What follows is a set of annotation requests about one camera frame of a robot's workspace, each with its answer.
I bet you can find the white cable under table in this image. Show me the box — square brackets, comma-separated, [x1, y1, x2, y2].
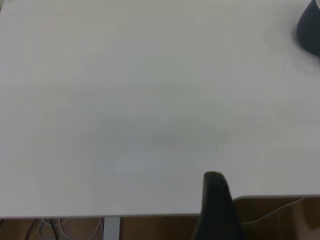
[37, 217, 104, 240]

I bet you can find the grey metal table leg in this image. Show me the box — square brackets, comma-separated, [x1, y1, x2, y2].
[103, 216, 121, 240]

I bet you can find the thin white cable on floor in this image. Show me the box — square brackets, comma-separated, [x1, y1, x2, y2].
[239, 196, 306, 224]

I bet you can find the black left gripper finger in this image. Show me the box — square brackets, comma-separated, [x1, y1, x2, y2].
[191, 171, 247, 240]

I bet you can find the dark grey ceramic mug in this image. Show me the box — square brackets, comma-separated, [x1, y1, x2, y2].
[296, 0, 320, 57]

